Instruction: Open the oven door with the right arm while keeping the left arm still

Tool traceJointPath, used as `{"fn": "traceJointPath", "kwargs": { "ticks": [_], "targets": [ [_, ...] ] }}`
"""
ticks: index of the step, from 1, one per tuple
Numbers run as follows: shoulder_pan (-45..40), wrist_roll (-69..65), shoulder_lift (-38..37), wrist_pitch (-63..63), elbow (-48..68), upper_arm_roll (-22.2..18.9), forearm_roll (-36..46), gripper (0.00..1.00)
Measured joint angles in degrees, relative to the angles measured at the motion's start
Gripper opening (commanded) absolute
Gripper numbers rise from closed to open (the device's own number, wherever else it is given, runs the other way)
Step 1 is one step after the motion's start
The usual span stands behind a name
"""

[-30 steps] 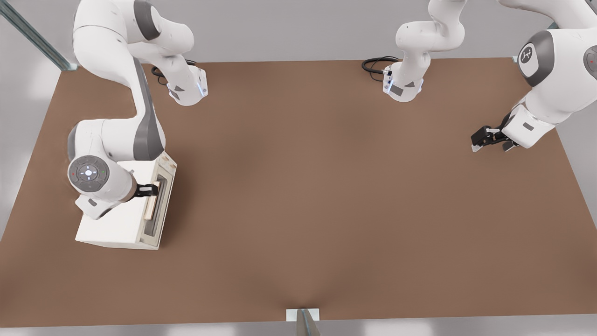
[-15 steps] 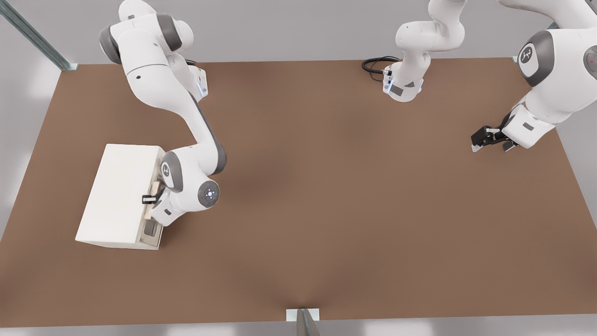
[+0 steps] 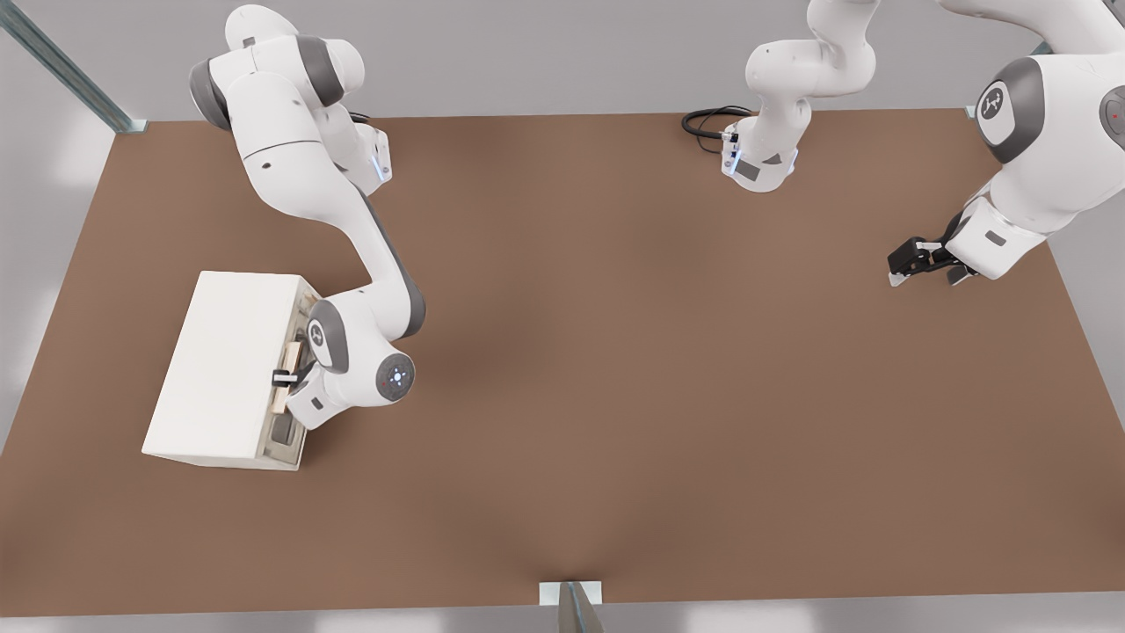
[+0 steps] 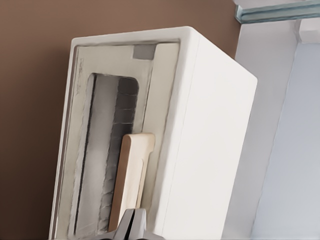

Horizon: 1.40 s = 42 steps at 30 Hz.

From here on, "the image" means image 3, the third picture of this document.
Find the silver frame post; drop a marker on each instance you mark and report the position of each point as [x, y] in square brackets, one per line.
[573, 607]
[66, 66]

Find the white oven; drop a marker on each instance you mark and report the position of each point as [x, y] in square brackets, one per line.
[224, 360]

